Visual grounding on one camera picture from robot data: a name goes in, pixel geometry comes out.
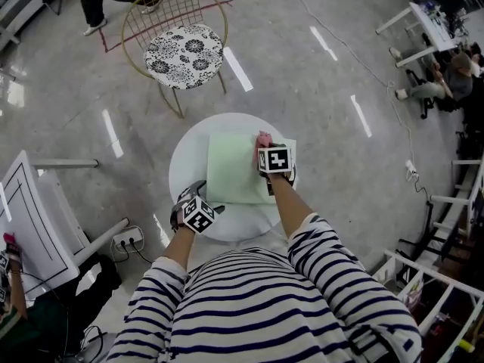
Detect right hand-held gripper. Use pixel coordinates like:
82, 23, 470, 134
257, 142, 299, 197

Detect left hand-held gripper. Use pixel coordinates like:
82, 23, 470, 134
169, 179, 226, 235

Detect white table with black lines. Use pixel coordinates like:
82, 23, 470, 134
0, 150, 130, 303

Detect black office chair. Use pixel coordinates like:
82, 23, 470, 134
405, 67, 455, 121

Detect round white side table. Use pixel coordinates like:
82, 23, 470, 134
168, 112, 300, 243

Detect white equipment bench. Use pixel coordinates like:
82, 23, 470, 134
0, 0, 62, 49

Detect pink cloth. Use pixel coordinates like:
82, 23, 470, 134
250, 129, 275, 168

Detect long white floor cable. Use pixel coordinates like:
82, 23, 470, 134
277, 0, 415, 164

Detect gold wire chair floral cushion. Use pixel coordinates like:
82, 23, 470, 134
121, 0, 229, 120

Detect white frame desk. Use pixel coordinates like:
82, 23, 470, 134
430, 157, 484, 242

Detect black power cable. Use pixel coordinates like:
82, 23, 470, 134
413, 173, 435, 204
120, 240, 154, 265

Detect person's right forearm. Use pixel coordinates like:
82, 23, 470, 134
267, 172, 315, 238

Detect person's striped shirt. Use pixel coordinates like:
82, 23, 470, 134
107, 213, 423, 363

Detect person's left forearm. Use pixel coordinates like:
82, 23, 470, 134
163, 225, 196, 271

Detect white frame shelf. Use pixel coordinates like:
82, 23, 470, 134
371, 247, 484, 363

